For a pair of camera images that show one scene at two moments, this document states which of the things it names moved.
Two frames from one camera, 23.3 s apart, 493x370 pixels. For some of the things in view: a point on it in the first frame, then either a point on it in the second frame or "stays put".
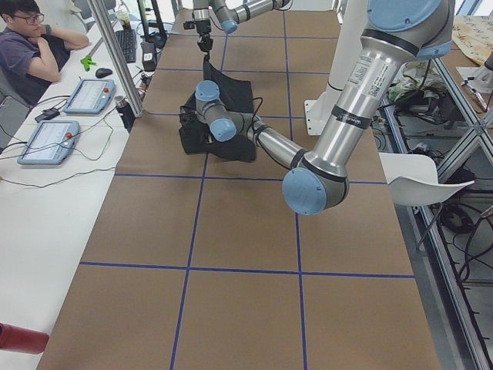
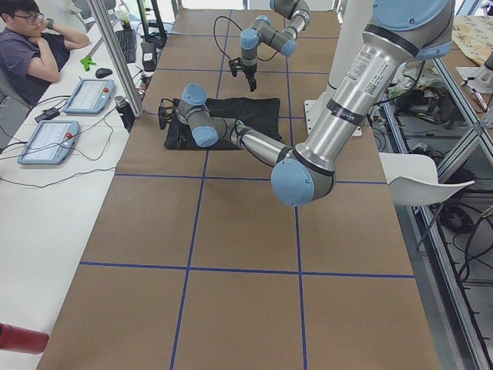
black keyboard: [128, 39] stays put
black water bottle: [125, 108] stays put
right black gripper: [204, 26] -> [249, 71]
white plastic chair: [413, 181] stays put
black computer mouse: [102, 72] stays put
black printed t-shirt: [196, 137] -> [263, 114]
